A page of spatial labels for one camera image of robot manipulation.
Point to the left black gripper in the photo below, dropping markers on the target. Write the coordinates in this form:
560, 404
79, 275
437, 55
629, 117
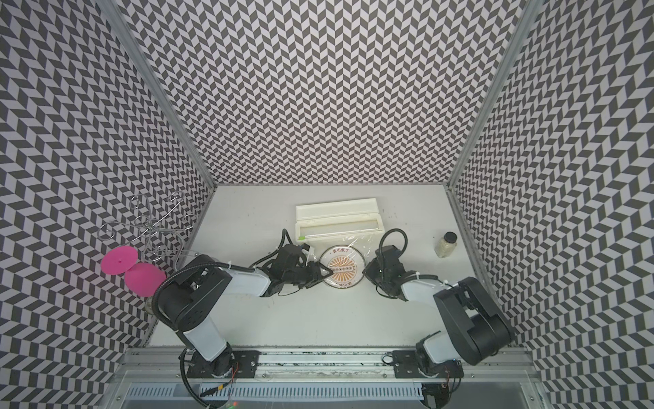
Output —
316, 274

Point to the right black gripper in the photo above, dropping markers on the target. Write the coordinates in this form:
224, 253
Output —
370, 272

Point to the round patterned ceramic plate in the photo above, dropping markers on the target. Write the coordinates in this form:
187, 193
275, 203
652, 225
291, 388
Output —
346, 263

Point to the clear plastic wrap sheet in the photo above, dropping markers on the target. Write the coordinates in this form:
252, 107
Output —
364, 243

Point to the white plastic wrap dispenser box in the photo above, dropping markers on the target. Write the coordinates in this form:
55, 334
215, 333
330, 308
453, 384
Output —
325, 221

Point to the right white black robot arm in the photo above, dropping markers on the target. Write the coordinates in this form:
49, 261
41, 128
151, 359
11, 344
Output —
475, 328

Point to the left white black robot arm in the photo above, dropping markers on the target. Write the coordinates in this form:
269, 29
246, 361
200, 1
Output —
185, 300

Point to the small jar with black lid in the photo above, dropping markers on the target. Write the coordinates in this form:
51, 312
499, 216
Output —
446, 245

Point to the lower magenta disc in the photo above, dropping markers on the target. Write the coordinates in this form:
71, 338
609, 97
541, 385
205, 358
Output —
144, 279

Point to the magenta disc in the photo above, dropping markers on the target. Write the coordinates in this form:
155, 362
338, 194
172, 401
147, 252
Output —
119, 260
144, 279

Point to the upper magenta disc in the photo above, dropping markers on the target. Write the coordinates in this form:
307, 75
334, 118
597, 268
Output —
119, 260

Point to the silver wire rack stand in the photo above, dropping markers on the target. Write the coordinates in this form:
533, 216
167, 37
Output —
160, 234

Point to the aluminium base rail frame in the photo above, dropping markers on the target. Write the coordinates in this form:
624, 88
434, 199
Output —
385, 377

